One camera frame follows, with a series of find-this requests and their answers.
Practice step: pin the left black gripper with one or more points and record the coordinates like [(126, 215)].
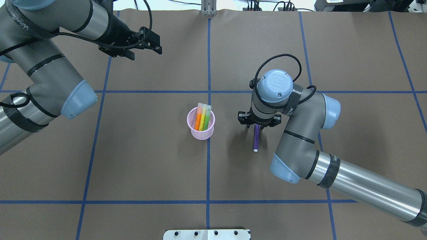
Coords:
[(116, 30)]

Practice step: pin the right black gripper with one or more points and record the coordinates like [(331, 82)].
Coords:
[(258, 120)]

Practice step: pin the purple highlighter pen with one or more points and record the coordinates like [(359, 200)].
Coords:
[(256, 138)]

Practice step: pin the green highlighter pen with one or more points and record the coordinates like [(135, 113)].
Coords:
[(207, 117)]

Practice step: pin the yellow highlighter pen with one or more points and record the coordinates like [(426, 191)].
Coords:
[(201, 122)]

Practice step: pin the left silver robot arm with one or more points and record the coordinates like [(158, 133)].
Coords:
[(27, 30)]

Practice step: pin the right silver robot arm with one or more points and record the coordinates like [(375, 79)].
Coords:
[(297, 158)]

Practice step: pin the pink mesh pen holder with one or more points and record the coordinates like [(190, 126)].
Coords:
[(203, 135)]

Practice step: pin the black rectangular device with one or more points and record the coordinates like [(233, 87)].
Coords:
[(341, 5)]

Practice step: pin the aluminium frame post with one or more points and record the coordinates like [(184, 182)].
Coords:
[(209, 7)]

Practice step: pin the white pedestal base plate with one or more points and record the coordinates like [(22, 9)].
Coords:
[(208, 234)]

